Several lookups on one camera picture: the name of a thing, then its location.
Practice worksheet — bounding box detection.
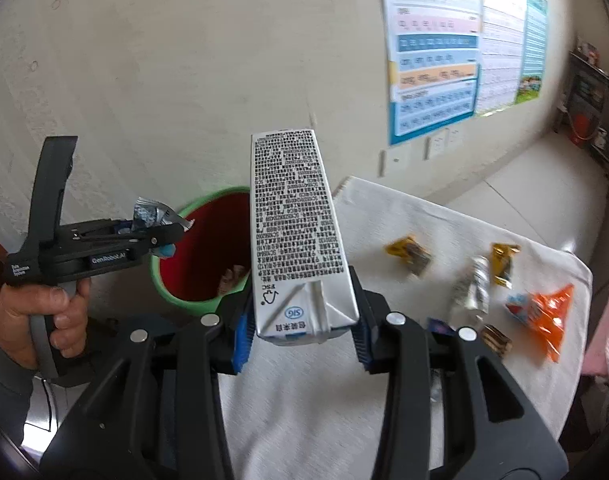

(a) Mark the printed paper ball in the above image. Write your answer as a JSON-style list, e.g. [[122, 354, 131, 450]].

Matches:
[[218, 265, 251, 295]]

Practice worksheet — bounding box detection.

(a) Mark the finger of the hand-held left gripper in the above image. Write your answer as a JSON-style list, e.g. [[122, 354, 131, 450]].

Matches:
[[109, 224, 185, 258], [72, 217, 150, 241]]

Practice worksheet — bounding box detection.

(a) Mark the white table cloth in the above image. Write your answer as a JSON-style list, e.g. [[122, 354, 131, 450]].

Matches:
[[217, 175, 594, 480]]

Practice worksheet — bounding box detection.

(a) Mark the person's left hand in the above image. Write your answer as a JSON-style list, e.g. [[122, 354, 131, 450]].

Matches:
[[0, 277, 92, 368]]

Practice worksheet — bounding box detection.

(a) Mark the pale table wall poster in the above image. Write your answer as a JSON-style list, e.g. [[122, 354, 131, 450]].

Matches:
[[475, 0, 530, 116]]

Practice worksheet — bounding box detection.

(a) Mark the silver plastic wrapper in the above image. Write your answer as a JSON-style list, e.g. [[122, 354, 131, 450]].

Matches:
[[449, 255, 491, 318]]

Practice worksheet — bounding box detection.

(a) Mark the dark storage shelf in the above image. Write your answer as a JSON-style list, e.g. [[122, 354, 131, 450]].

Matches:
[[555, 40, 609, 176]]

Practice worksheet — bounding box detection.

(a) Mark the small blue wrapper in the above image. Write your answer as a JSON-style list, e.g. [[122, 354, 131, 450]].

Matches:
[[427, 317, 458, 338]]

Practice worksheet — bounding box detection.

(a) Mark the brown and gold wrapper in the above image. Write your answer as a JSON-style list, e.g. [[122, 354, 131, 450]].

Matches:
[[479, 324, 514, 358]]

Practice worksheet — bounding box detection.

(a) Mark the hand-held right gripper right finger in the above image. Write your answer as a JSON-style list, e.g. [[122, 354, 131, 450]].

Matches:
[[347, 265, 570, 480]]

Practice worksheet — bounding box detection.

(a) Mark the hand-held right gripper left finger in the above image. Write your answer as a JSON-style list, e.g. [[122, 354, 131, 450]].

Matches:
[[39, 287, 258, 480]]

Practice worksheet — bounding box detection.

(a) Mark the silver milk carton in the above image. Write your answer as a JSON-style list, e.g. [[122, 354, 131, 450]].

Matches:
[[249, 129, 360, 346]]

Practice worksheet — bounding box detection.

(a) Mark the grey-blue wrapper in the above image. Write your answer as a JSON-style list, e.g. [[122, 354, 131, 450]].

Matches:
[[132, 197, 195, 233]]

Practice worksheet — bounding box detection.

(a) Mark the large letter wall poster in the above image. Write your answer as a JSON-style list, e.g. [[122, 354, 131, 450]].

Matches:
[[377, 0, 485, 147]]

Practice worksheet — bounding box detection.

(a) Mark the person's left forearm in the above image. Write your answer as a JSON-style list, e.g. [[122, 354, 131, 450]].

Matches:
[[0, 310, 48, 441]]

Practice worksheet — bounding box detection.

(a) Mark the red bucket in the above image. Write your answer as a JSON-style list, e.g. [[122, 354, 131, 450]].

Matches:
[[569, 112, 599, 148]]

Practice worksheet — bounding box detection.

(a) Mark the gold candy wrapper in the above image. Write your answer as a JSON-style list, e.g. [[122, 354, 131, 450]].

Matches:
[[489, 242, 521, 289], [385, 234, 434, 277]]

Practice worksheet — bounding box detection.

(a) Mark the green-rimmed red trash bin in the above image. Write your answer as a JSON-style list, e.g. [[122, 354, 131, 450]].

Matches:
[[149, 186, 252, 317]]

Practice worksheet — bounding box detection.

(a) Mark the green-bordered wall poster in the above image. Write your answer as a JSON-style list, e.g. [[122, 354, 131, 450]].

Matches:
[[515, 0, 549, 106]]

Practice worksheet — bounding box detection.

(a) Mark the orange snack packet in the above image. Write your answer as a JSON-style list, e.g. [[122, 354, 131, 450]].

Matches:
[[505, 283, 575, 363]]

